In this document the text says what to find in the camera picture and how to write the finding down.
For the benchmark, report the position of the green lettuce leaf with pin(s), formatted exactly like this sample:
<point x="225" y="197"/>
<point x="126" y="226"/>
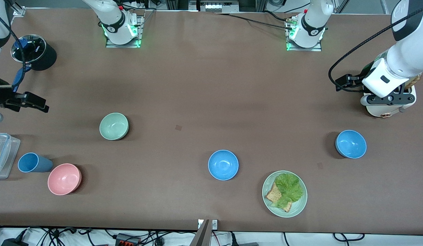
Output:
<point x="290" y="188"/>

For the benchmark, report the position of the silver equipment box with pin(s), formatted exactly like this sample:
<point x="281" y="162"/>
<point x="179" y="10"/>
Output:
<point x="214" y="7"/>

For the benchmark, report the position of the black power adapter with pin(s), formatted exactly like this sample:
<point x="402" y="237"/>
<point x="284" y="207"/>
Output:
<point x="13" y="243"/>

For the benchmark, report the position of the blue bowl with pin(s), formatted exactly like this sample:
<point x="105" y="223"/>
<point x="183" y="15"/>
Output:
<point x="223" y="165"/>
<point x="351" y="144"/>

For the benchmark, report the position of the seeded toast slice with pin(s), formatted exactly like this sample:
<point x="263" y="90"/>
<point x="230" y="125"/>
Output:
<point x="273" y="195"/>

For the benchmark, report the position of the red black power strip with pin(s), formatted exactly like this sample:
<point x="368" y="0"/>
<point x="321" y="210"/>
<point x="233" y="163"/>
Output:
<point x="127" y="241"/>

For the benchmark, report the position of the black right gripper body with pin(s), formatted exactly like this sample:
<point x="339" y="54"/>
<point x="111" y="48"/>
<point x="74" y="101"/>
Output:
<point x="2" y="96"/>

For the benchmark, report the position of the white toaster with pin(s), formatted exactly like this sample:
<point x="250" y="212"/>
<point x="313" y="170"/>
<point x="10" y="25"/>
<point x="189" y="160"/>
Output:
<point x="379" y="111"/>

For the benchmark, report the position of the black round container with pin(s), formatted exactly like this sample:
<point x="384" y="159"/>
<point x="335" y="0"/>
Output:
<point x="45" y="58"/>

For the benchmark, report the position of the white pole bracket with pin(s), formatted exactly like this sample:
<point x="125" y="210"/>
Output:
<point x="214" y="224"/>

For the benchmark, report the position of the green bowl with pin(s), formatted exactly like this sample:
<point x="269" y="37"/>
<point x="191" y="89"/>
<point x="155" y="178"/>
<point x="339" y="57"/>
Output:
<point x="114" y="126"/>

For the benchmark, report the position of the aluminium frame bracket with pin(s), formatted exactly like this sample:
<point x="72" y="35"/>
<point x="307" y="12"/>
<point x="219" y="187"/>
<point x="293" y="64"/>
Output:
<point x="20" y="11"/>

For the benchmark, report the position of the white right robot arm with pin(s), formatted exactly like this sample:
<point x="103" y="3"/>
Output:
<point x="112" y="20"/>

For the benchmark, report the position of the grey camera pole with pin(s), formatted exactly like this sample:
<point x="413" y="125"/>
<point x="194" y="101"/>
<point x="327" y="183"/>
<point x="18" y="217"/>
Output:
<point x="201" y="237"/>

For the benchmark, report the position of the blue cup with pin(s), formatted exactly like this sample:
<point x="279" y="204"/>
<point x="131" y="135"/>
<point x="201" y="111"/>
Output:
<point x="33" y="163"/>

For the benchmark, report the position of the clear plastic container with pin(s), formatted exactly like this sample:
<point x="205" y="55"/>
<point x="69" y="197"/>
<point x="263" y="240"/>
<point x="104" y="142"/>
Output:
<point x="8" y="153"/>

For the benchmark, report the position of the pink bowl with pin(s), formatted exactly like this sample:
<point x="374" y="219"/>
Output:
<point x="64" y="179"/>

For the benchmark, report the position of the green plate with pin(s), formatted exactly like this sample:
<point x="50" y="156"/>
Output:
<point x="298" y="208"/>

